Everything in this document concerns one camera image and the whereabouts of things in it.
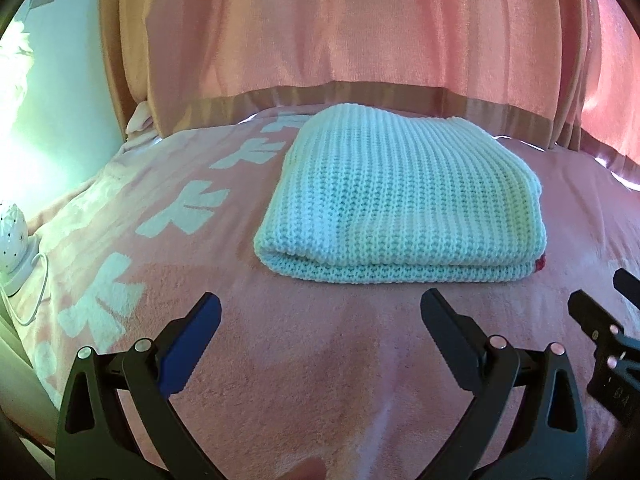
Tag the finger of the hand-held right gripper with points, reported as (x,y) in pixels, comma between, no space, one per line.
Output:
(592,317)
(629,287)

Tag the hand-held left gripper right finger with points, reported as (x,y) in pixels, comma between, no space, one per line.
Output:
(450,335)

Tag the white perforated dome lamp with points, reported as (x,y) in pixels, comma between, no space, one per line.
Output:
(14,240)

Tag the pink curtain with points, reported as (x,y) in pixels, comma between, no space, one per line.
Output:
(350,25)

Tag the pink bow print blanket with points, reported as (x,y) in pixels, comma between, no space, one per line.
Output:
(310,360)

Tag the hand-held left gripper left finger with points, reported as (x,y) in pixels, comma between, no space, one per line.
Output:
(187,350)

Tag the white fluffy cloth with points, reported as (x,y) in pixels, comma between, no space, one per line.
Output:
(139,119)

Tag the white black red knit sweater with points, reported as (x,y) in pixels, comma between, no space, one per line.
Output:
(390,190)

